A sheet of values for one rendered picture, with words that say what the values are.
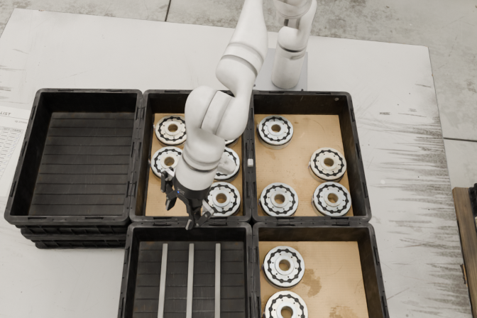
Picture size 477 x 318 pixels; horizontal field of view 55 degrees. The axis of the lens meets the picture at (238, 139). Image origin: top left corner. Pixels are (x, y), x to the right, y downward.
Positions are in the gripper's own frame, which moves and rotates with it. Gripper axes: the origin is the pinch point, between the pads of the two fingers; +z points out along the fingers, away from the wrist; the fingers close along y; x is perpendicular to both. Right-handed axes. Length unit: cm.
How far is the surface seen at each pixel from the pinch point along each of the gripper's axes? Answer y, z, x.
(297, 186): 10.5, 11.7, 38.9
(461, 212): 61, 52, 128
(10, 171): -58, 43, -5
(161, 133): -27.7, 15.5, 23.5
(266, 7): -91, 59, 179
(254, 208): 8.1, 7.5, 20.0
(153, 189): -17.5, 21.8, 12.5
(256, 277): 19.7, 10.8, 8.2
